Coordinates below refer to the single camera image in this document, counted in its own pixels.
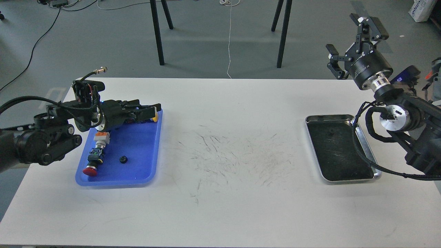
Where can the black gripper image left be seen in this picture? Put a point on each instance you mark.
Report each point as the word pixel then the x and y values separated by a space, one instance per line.
pixel 116 112

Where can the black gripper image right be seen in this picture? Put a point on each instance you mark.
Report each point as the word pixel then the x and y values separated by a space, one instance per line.
pixel 369 61

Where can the blue plastic tray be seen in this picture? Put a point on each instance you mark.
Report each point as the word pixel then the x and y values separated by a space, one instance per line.
pixel 138 142

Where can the silver metal tray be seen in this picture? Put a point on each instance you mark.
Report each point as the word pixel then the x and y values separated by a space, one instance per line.
pixel 337 157

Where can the black table legs right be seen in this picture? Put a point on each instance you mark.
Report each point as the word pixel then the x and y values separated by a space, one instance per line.
pixel 285 24

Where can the white orange switch block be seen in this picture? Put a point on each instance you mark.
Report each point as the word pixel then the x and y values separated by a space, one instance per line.
pixel 101 139

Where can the red push button switch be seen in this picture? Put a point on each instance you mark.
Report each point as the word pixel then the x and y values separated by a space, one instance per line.
pixel 94 158

